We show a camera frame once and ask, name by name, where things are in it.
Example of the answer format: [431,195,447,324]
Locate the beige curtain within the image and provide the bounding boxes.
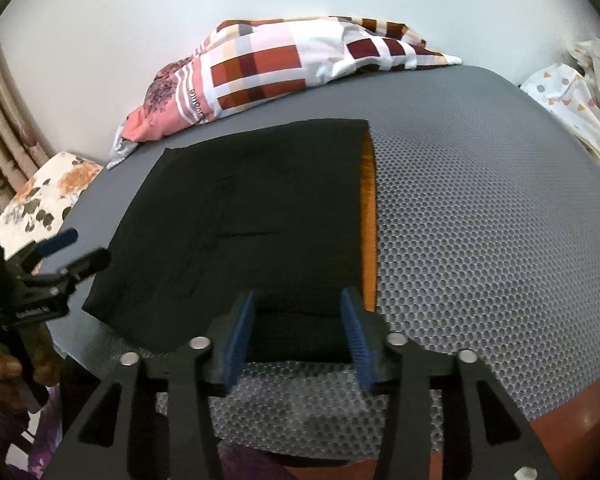
[0,35,56,201]

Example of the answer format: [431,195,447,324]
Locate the black pants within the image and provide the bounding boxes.
[81,118,378,363]

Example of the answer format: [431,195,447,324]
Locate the pink patterned pillow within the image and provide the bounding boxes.
[107,16,463,170]

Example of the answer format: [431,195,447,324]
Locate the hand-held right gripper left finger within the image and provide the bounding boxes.
[42,290,258,480]

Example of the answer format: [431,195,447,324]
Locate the person's purple clothing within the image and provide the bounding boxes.
[0,360,281,480]

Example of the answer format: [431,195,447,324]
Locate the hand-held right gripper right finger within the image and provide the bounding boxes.
[340,286,563,480]

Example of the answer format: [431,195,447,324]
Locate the floral pillow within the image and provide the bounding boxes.
[0,151,103,271]

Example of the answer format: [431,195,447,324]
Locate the orange cloth strip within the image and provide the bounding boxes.
[357,130,380,312]

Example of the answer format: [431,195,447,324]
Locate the grey mesh mattress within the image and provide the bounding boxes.
[45,64,600,461]

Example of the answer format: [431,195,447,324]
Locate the person's left hand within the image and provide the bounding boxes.
[0,325,63,387]

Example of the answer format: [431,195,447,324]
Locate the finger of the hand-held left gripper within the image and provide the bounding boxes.
[30,246,112,287]
[7,227,79,272]

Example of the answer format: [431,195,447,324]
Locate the white patterned cloth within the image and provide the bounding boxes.
[519,37,600,188]

